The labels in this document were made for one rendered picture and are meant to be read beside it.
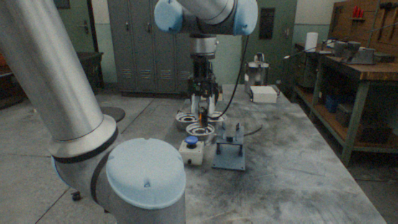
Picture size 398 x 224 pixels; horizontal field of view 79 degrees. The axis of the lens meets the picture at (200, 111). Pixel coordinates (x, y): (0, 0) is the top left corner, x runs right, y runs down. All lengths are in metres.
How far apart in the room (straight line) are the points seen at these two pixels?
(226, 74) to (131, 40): 1.60
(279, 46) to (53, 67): 3.55
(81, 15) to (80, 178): 4.37
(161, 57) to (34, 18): 3.41
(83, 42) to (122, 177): 4.49
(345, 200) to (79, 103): 0.64
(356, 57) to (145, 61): 2.72
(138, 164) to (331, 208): 0.49
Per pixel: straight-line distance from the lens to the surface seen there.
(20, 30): 0.37
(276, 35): 3.77
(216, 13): 0.46
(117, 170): 0.37
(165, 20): 0.57
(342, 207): 0.71
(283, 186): 0.72
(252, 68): 1.82
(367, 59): 2.44
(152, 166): 0.37
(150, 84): 3.89
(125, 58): 3.94
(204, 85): 0.67
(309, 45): 3.05
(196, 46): 0.66
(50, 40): 0.38
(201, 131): 0.92
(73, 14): 4.83
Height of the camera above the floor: 1.23
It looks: 22 degrees down
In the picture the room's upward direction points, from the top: straight up
